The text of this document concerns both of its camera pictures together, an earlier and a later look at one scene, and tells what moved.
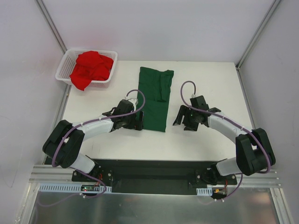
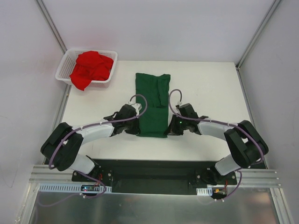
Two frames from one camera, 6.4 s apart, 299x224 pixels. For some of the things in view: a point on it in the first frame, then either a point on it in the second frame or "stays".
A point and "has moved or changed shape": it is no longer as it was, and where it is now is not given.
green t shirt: (156, 85) has moved or changed shape
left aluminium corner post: (46, 17) stays
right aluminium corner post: (274, 5) stays
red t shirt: (90, 66) stays
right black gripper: (187, 119) to (172, 128)
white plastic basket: (67, 61) stays
